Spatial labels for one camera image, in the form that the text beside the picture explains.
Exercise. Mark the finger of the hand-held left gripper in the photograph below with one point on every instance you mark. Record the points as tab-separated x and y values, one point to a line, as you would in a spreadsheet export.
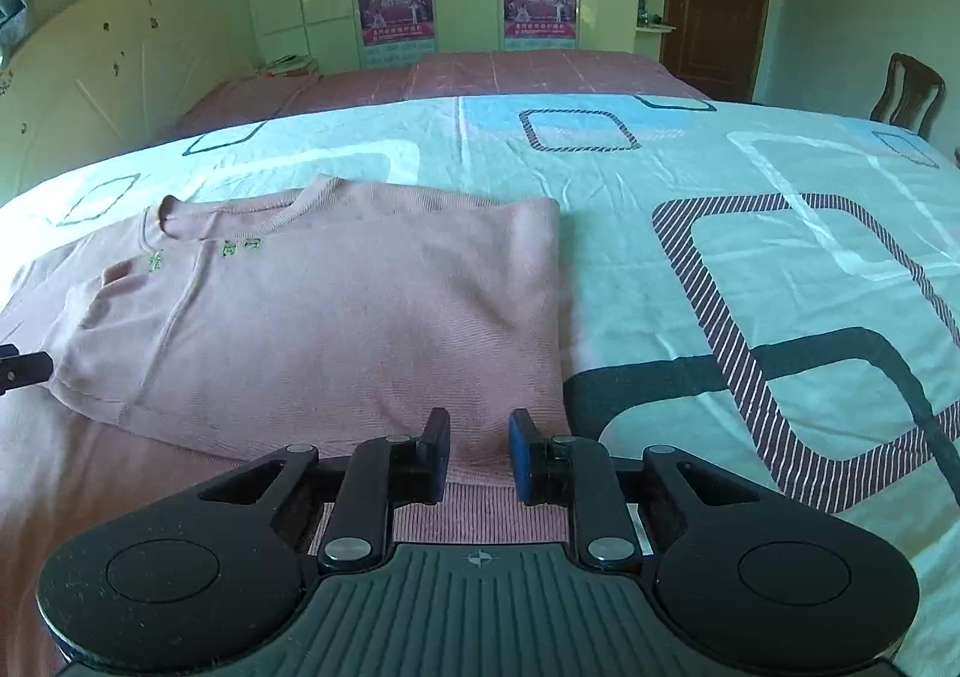
26	368

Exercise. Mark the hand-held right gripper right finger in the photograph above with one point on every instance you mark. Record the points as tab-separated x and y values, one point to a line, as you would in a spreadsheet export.
520	459

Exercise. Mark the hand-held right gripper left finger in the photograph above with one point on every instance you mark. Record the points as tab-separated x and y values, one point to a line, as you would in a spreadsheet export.
437	459

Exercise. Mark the pink knit sweater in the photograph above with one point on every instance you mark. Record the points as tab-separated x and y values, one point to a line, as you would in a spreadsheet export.
337	317

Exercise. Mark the cream headboard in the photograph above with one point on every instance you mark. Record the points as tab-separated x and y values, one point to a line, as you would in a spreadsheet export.
112	92

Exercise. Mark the patterned light blue bedsheet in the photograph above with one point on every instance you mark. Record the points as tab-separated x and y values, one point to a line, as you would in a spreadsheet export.
675	159

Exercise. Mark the pink checked bedspread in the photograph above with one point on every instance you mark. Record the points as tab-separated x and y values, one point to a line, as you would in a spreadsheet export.
525	77

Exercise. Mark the stack of books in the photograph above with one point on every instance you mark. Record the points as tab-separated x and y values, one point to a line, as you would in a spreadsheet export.
286	64

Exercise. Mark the small dark bottle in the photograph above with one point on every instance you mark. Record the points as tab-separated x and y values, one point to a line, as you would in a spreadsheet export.
643	9

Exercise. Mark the dark wooden chair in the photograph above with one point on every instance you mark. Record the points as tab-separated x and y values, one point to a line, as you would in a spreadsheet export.
907	93

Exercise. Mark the white wall shelf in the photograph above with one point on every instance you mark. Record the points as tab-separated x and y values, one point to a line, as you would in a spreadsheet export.
656	27

